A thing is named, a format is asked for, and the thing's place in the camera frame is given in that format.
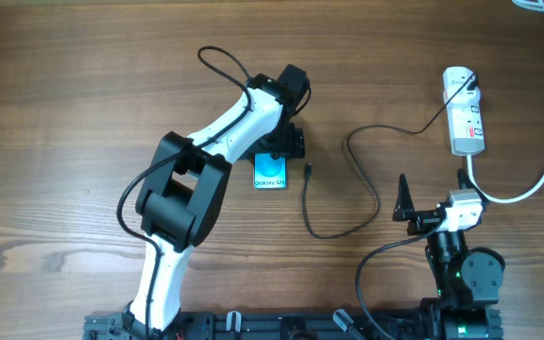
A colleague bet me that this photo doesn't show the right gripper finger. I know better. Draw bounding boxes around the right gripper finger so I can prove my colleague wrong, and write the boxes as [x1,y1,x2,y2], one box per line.
[457,168,489,206]
[392,174,415,222]

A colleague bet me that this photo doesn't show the black USB charging cable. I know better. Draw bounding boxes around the black USB charging cable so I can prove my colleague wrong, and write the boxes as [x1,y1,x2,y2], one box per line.
[301,72,480,240]

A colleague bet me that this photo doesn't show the Galaxy smartphone with teal screen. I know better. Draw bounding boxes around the Galaxy smartphone with teal screen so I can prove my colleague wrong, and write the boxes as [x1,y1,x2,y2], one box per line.
[253,153,287,190]

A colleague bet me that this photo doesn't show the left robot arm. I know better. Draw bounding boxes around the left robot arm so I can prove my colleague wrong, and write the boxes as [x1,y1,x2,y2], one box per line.
[122,64,310,339]

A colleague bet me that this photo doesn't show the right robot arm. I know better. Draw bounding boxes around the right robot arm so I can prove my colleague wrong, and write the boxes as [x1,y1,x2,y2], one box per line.
[393,169,506,340]

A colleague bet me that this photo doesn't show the white USB charger adapter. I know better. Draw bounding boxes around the white USB charger adapter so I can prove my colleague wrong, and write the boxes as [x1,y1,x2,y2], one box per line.
[443,66,481,108]

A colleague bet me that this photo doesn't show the white power strip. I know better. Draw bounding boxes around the white power strip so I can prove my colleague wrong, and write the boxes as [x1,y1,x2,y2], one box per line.
[443,66,486,158]

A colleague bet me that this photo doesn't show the black right camera cable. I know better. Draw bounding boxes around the black right camera cable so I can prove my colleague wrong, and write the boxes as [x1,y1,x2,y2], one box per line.
[354,221,446,340]

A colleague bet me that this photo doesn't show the black camera cable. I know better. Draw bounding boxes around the black camera cable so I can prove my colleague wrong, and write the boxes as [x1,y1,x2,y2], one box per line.
[354,221,446,340]
[115,44,254,340]

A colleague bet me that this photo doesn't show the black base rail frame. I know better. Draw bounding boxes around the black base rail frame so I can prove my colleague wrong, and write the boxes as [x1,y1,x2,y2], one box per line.
[82,309,504,340]

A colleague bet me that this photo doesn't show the black left camera cable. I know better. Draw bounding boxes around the black left camera cable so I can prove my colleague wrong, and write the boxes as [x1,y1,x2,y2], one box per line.
[115,44,254,340]

